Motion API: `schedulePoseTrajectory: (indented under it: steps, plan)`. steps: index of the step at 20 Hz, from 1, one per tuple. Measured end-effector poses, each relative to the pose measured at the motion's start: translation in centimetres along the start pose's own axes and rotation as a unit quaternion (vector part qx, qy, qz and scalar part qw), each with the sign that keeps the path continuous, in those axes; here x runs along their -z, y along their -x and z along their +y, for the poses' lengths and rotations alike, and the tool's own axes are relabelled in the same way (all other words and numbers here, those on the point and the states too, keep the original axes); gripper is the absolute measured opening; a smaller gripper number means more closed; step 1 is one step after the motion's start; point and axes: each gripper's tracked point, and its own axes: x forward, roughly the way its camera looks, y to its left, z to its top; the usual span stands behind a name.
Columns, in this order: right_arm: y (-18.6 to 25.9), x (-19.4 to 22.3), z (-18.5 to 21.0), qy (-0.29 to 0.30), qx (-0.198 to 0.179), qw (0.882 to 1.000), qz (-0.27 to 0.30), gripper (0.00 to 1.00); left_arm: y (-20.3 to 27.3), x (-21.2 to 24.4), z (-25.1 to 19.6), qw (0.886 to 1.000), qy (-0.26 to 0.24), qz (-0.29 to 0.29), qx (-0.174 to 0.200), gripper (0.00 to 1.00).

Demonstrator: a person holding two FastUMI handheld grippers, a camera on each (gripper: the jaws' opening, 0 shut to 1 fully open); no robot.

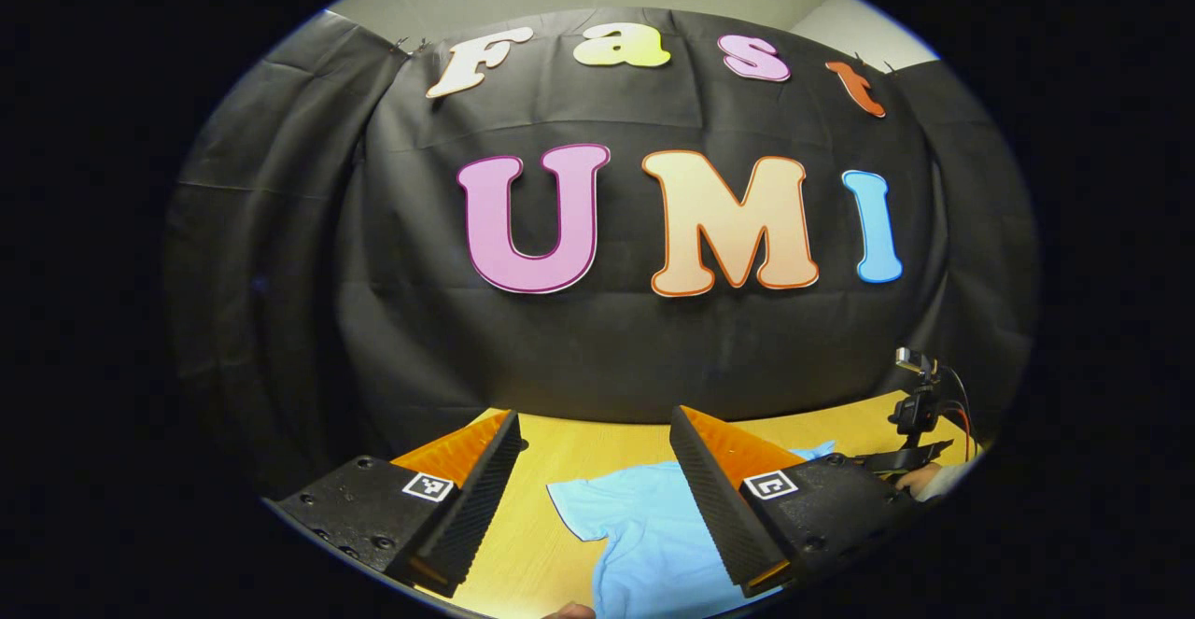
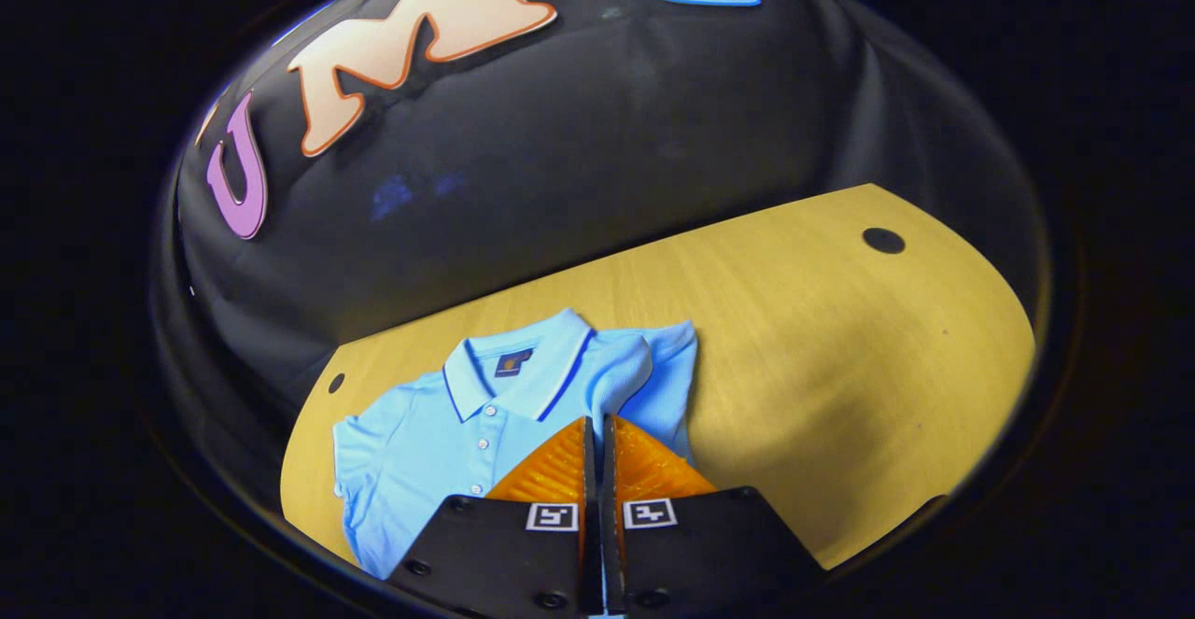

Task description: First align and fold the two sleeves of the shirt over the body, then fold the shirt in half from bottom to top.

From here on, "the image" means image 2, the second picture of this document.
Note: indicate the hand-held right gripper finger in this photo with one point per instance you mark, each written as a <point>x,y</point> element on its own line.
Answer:
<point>608,479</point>
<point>590,479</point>

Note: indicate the light blue T-shirt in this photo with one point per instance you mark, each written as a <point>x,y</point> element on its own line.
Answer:
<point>420,432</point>

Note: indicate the black backdrop cloth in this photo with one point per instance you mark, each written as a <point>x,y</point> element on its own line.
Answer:
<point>560,133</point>

